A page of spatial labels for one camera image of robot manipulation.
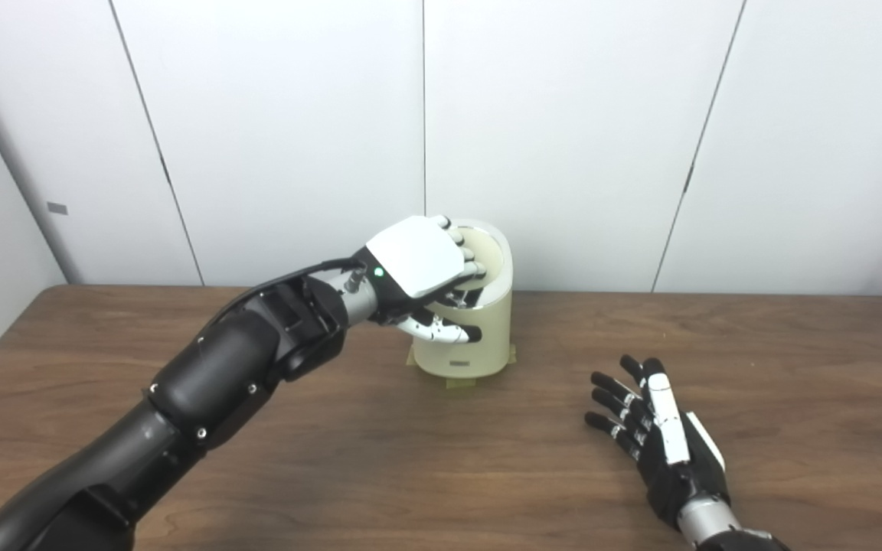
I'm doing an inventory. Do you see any cream-colored plastic bin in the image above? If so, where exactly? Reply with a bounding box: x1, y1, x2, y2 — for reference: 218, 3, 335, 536
413, 219, 515, 380

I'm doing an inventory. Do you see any cream round bin lid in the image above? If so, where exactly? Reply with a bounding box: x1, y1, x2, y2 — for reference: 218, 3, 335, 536
452, 222, 505, 292

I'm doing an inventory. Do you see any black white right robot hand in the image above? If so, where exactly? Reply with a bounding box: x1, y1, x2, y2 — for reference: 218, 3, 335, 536
584, 354, 732, 531

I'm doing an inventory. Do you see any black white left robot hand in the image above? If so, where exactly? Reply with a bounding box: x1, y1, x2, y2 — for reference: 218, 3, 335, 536
352, 215, 488, 345

